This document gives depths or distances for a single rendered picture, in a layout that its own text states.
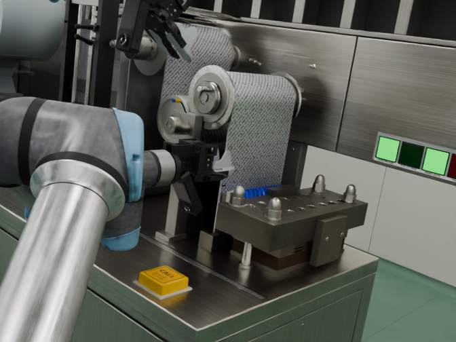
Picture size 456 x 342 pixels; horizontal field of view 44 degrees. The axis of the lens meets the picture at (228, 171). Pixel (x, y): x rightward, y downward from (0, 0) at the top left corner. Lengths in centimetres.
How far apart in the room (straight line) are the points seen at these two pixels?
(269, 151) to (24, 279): 92
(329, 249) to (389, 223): 274
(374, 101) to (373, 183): 267
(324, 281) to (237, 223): 24
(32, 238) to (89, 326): 70
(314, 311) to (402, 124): 49
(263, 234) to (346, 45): 56
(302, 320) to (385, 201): 283
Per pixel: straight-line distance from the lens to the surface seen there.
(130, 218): 110
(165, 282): 109
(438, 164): 136
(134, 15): 110
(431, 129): 137
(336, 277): 133
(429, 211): 393
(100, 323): 127
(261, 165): 140
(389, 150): 141
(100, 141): 69
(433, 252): 397
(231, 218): 123
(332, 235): 133
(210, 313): 105
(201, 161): 118
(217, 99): 126
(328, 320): 138
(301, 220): 124
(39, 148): 72
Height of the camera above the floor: 138
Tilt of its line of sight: 13 degrees down
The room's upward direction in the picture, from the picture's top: 9 degrees clockwise
